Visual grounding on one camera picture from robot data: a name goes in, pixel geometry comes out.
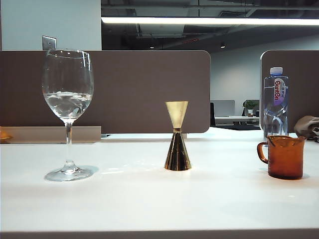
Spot long ceiling light strip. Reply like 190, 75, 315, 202
101, 16, 319, 25

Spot grey background desk screen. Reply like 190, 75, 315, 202
211, 100, 236, 117

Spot small potted green plant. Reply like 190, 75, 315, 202
243, 100, 260, 117

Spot beige low desk panel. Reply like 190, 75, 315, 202
0, 125, 102, 144

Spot white background desk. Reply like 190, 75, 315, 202
214, 115, 261, 126

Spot small amber measuring cup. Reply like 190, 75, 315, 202
257, 134, 308, 180

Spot gold double-cone jigger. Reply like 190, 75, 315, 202
163, 100, 193, 172

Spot brown desk partition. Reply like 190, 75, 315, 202
260, 49, 319, 134
0, 49, 211, 134

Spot clear wine glass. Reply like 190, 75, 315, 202
41, 48, 95, 182

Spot clear plastic water bottle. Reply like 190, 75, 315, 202
263, 66, 290, 141

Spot brown cloth bag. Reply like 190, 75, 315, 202
294, 115, 319, 141

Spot silver wall switch plate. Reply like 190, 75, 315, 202
41, 35, 57, 50

